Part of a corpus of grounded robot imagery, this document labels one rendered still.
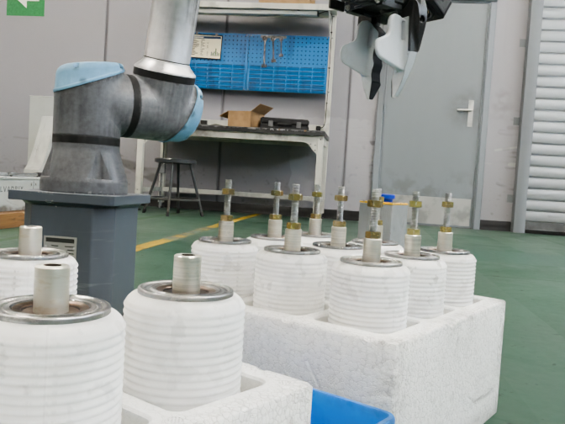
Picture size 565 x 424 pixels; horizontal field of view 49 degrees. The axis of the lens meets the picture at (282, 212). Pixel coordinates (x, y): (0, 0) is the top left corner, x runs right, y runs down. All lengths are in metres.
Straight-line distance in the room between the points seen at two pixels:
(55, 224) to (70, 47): 5.65
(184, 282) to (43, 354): 0.14
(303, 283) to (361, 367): 0.15
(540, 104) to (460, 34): 0.95
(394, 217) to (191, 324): 0.77
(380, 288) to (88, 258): 0.54
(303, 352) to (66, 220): 0.52
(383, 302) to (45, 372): 0.44
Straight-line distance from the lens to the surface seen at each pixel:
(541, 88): 6.12
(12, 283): 0.66
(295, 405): 0.52
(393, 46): 0.75
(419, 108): 5.97
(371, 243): 0.76
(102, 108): 1.13
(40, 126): 4.49
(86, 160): 1.11
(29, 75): 6.87
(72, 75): 1.14
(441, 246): 0.98
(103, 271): 1.10
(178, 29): 1.19
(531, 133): 6.01
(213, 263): 0.86
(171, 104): 1.18
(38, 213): 1.12
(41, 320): 0.40
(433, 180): 5.94
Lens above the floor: 0.35
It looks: 3 degrees down
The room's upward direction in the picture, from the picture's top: 4 degrees clockwise
